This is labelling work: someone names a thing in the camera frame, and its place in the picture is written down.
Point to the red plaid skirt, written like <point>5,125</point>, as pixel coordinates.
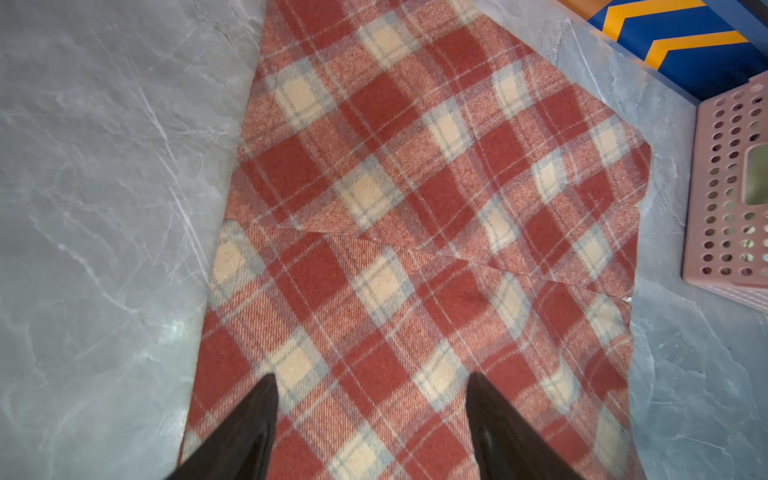
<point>419,195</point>

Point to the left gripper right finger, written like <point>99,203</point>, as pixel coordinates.
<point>505,445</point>

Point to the pink perforated plastic basket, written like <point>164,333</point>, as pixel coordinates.
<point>726,240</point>

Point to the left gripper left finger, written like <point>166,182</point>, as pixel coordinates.
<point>241,446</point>

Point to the olive green skirt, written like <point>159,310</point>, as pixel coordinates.
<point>756,176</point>

